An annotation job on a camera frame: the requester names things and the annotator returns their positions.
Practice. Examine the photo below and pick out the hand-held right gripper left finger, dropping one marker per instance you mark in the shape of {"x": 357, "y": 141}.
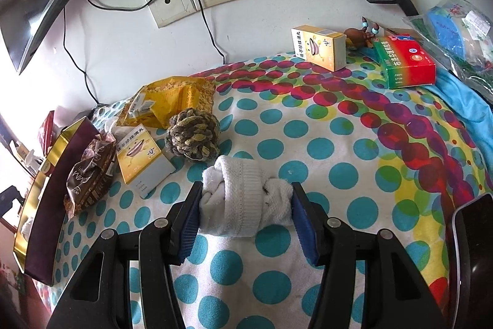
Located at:
{"x": 190, "y": 228}

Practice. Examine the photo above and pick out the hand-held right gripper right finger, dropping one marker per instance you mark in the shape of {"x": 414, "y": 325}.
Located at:
{"x": 304, "y": 221}

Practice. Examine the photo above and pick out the white sock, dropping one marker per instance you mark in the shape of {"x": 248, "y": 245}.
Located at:
{"x": 238, "y": 194}

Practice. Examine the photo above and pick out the brown snack packet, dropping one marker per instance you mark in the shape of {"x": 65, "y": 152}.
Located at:
{"x": 88, "y": 175}

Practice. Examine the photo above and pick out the yellow snack bag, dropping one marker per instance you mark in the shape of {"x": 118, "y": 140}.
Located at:
{"x": 173, "y": 94}

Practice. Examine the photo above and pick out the maroon and gold box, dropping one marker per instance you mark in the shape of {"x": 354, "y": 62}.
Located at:
{"x": 46, "y": 221}

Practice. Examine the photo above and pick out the polka dot cloth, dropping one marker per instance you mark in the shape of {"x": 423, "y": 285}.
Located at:
{"x": 346, "y": 159}

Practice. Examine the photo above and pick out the yellow medicine box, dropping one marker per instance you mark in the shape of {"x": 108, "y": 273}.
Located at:
{"x": 140, "y": 159}
{"x": 319, "y": 47}

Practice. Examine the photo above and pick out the dark glossy object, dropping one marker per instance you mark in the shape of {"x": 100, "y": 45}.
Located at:
{"x": 473, "y": 255}

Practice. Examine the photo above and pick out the red packet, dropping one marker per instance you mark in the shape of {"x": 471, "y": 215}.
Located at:
{"x": 46, "y": 128}

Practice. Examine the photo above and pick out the green and red medicine box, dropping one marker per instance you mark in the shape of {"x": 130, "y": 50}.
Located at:
{"x": 404, "y": 63}

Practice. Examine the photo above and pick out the brown toy figurine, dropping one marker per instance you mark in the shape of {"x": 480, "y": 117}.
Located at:
{"x": 356, "y": 38}

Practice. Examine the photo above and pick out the blue cloth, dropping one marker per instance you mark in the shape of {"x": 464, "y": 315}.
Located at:
{"x": 466, "y": 101}

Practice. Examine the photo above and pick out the clear bag with blue item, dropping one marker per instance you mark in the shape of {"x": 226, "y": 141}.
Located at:
{"x": 450, "y": 28}

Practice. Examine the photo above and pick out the white single-hole wall plate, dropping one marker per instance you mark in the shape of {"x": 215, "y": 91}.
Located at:
{"x": 169, "y": 5}

